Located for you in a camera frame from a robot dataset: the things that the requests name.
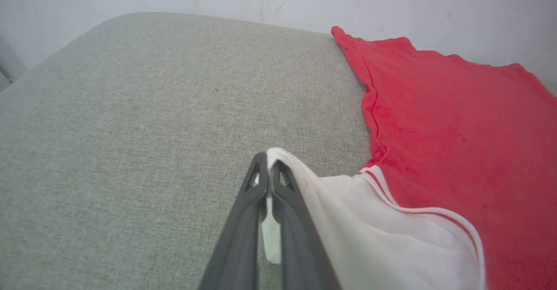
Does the red and white garment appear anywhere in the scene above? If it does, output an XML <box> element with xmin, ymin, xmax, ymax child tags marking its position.
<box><xmin>260</xmin><ymin>26</ymin><xmax>557</xmax><ymax>290</ymax></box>

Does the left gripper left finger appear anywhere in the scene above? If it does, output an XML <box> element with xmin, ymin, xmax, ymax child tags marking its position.
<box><xmin>198</xmin><ymin>152</ymin><xmax>268</xmax><ymax>290</ymax></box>

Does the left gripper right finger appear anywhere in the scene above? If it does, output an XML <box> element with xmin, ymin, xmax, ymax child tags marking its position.
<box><xmin>270</xmin><ymin>159</ymin><xmax>342</xmax><ymax>290</ymax></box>

